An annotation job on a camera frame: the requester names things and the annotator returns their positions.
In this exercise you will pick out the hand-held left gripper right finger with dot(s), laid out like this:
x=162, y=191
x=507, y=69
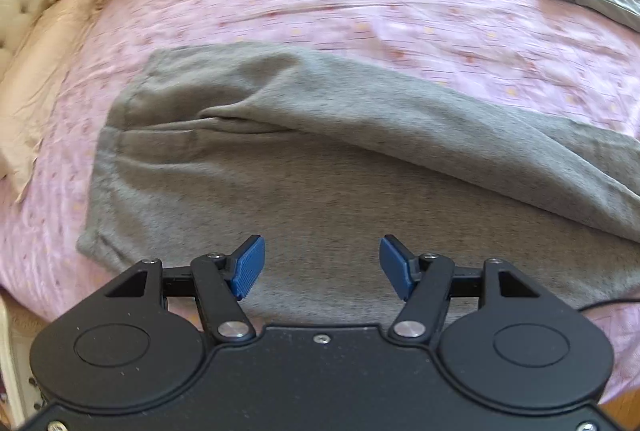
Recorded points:
x=395, y=266

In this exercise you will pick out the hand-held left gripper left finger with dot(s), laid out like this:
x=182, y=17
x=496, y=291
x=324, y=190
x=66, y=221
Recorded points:
x=248, y=263

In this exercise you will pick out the grey pants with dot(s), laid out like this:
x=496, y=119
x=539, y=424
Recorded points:
x=320, y=181

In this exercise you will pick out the beige pillow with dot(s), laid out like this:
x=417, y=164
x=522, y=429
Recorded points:
x=45, y=76

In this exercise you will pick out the white bed frame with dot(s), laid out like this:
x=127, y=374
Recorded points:
x=12, y=361

